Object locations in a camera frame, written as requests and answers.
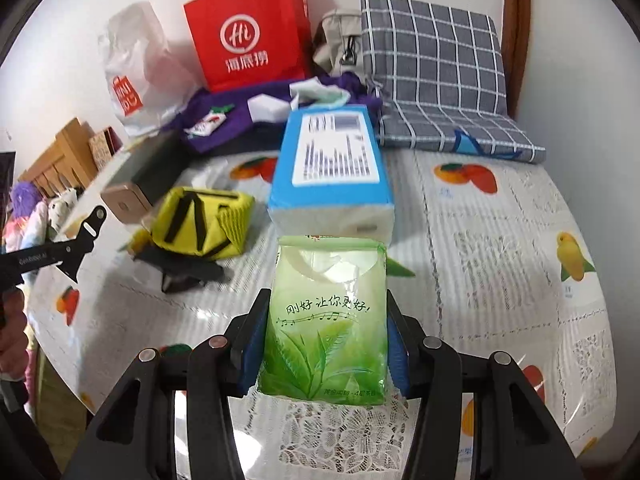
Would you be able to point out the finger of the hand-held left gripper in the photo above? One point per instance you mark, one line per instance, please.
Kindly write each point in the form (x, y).
(82, 240)

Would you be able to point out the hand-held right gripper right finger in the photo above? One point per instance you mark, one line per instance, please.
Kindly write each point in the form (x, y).
(401, 360)

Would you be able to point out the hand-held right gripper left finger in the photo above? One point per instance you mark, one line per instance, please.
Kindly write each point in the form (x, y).
(250, 355)

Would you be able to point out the green tissue pack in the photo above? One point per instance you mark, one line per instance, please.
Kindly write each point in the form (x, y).
(325, 320)

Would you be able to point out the red white sachet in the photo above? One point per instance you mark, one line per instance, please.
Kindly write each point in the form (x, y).
(207, 122)

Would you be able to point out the purple fabric storage bin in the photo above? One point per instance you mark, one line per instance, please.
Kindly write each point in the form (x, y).
(235, 125)

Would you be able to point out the white sponge block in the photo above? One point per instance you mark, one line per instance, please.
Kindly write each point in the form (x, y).
(270, 107)

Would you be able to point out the white green plastic wrapper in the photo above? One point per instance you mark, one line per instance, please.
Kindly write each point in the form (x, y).
(317, 91)

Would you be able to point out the person's left hand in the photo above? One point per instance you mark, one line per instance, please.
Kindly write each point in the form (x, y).
(11, 335)

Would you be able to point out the colourful printed blanket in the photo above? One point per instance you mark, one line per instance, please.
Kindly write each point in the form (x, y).
(25, 232)

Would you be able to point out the white dark-print pillow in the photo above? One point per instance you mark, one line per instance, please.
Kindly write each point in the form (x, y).
(62, 210)

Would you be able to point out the purple plush toy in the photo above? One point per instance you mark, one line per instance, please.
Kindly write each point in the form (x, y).
(25, 200)

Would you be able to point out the wooden bed headboard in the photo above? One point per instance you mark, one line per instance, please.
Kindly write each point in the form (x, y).
(55, 160)

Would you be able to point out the patterned hardcover book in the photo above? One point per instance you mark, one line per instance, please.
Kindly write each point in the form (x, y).
(102, 149)

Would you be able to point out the dark tea tin gold ends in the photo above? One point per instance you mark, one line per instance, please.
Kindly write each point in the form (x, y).
(145, 170)

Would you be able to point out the fruit print tablecloth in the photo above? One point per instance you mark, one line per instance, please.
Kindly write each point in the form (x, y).
(475, 240)

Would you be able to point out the white plastic shopping bag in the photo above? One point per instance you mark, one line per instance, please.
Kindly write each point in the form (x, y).
(135, 70)

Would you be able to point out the blue tissue pack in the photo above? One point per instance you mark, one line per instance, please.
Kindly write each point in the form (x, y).
(330, 170)

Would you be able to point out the small blue fabric piece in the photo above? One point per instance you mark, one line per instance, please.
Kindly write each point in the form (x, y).
(467, 142)

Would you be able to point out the grey checked cushion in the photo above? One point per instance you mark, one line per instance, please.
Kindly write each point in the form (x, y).
(430, 55)
(450, 132)

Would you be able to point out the red paper carrier bag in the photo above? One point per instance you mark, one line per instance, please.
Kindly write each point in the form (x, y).
(245, 30)

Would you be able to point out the grey backpack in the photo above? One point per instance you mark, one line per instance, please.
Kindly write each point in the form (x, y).
(337, 40)

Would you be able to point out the brown wooden door frame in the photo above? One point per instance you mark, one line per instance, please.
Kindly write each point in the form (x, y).
(516, 35)

